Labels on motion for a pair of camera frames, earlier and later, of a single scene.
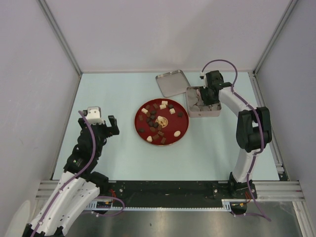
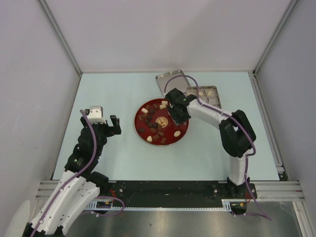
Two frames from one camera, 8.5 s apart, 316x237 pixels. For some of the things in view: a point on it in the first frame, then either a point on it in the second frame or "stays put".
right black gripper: [205, 101] → [178, 120]
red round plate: [161, 121] stays put
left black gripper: [115, 130] stays put
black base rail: [170, 193] stays put
